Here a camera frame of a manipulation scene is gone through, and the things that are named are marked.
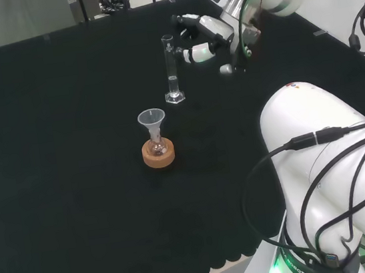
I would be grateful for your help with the grey metal cabinet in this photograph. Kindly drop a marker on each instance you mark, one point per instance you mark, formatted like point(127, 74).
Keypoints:
point(84, 3)

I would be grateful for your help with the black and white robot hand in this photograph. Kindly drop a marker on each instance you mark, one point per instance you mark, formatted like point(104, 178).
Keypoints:
point(215, 29)

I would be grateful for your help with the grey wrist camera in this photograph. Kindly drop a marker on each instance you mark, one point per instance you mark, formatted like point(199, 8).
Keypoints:
point(226, 69)

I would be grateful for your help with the round-bottom glass flask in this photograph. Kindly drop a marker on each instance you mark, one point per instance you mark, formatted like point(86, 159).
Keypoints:
point(158, 148)

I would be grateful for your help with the clear glass graduated cylinder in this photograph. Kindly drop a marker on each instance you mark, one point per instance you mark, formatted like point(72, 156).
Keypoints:
point(170, 60)

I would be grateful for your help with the clear plastic funnel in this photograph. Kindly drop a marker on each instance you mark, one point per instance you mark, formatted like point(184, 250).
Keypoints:
point(152, 122)

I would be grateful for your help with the black bench cloth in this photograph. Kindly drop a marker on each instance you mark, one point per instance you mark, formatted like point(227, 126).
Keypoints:
point(54, 160)

